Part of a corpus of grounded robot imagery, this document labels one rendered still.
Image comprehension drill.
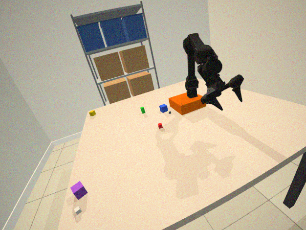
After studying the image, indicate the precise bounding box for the small yellow block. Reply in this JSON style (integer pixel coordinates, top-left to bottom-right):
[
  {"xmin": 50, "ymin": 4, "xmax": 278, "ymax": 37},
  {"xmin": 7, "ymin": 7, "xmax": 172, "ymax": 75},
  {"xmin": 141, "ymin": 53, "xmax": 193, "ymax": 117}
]
[{"xmin": 89, "ymin": 110, "xmax": 96, "ymax": 116}]

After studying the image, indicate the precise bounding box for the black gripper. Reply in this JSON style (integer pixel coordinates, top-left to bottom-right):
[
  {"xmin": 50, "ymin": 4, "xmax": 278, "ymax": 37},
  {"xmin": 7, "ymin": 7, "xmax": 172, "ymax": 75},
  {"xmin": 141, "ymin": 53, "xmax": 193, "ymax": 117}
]
[{"xmin": 201, "ymin": 73, "xmax": 244, "ymax": 111}]

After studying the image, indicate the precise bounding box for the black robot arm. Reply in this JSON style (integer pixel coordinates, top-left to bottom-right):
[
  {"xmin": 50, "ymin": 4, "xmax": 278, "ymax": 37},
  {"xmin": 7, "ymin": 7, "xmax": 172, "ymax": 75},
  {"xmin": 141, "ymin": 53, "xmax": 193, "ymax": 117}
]
[{"xmin": 183, "ymin": 33, "xmax": 224, "ymax": 100}]

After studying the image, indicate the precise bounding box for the purple block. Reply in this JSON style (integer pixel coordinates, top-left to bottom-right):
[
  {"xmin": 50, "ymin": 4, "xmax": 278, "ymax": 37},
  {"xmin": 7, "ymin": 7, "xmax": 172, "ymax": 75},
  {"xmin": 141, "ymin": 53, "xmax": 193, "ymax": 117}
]
[{"xmin": 70, "ymin": 181, "xmax": 87, "ymax": 200}]

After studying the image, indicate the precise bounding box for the small white cube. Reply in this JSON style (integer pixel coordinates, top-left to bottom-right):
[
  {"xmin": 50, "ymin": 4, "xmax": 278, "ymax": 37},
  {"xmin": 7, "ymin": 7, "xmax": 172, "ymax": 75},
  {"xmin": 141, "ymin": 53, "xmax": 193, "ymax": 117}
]
[{"xmin": 74, "ymin": 206, "xmax": 81, "ymax": 215}]

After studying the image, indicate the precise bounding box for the blue block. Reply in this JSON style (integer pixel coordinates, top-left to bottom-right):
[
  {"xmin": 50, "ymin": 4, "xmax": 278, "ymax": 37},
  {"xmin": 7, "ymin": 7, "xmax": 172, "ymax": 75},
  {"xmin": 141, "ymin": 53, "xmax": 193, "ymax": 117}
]
[{"xmin": 159, "ymin": 104, "xmax": 168, "ymax": 113}]

